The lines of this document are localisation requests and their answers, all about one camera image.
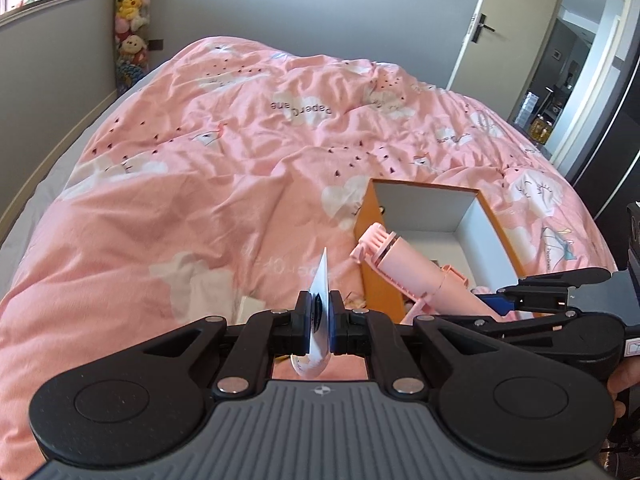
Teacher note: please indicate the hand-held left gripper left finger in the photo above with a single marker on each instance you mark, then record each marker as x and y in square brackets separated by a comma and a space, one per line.
[302, 320]

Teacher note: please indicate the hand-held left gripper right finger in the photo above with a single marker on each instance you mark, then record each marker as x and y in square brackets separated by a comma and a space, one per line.
[336, 320]

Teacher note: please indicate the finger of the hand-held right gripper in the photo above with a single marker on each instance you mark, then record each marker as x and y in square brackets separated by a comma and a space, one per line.
[525, 326]
[545, 290]

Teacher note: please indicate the white card packet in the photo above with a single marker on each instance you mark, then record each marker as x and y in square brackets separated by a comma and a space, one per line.
[322, 280]

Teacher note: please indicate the pink selfie stick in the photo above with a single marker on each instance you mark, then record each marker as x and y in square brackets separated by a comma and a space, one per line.
[415, 270]

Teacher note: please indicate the orange cardboard box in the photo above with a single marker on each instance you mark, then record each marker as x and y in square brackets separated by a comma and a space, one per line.
[450, 210]

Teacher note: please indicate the person's right hand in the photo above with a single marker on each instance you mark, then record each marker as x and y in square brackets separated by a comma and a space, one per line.
[622, 382]

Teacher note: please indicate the pink fluffy item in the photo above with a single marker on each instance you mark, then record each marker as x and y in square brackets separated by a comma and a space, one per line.
[482, 290]

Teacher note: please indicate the pack of yellow bottles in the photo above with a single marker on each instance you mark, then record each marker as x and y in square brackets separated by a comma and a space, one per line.
[540, 131]

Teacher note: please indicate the pink printed duvet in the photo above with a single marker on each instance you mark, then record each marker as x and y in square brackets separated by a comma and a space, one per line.
[200, 185]

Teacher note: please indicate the white door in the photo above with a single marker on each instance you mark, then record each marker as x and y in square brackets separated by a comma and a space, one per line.
[500, 55]

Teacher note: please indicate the grey bed sheet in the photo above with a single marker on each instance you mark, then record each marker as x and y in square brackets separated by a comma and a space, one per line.
[60, 160]

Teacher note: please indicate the clear tube of plush toys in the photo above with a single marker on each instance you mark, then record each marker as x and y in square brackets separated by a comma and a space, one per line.
[131, 5]

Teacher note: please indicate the dark door frame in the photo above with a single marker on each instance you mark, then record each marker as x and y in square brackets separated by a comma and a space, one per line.
[620, 120]

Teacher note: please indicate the dark wall socket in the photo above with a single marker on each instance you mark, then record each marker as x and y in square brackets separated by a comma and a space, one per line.
[156, 44]

